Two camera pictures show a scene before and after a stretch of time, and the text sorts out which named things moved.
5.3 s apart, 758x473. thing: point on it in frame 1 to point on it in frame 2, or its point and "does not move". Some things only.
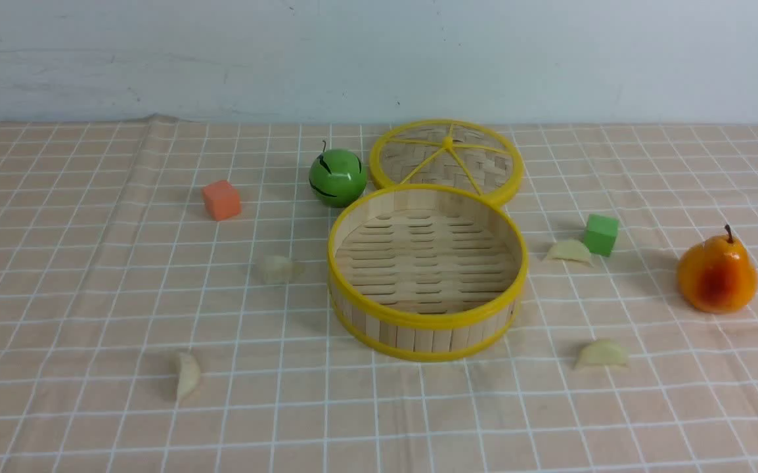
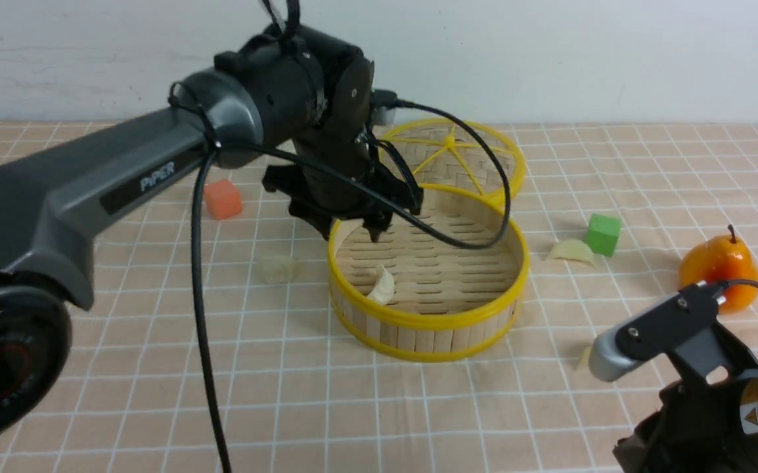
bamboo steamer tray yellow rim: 425,272 does not move
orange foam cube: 222,201 does not move
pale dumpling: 569,250 does not move
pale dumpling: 190,374 to 383,290
